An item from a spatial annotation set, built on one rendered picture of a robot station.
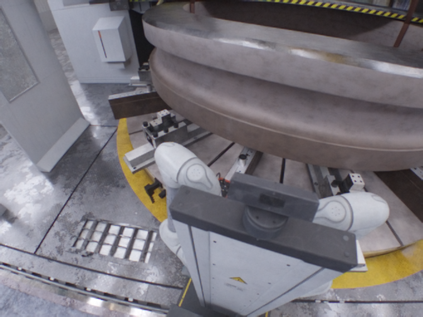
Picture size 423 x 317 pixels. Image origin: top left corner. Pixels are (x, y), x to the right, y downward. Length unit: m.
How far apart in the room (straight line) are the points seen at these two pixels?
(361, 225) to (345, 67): 1.00
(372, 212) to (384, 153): 1.27
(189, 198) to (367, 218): 0.63
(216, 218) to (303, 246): 0.15
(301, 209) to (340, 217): 0.43
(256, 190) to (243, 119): 1.50
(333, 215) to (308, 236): 0.34
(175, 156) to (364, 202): 0.71
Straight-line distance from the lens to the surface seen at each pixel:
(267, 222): 0.32
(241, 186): 0.30
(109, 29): 4.92
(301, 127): 1.79
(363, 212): 0.82
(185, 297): 1.81
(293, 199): 0.30
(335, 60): 1.49
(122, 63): 5.14
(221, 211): 0.37
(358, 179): 2.06
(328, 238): 0.40
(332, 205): 0.72
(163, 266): 2.23
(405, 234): 2.77
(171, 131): 2.40
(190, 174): 0.71
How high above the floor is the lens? 2.11
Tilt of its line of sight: 45 degrees down
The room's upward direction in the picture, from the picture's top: straight up
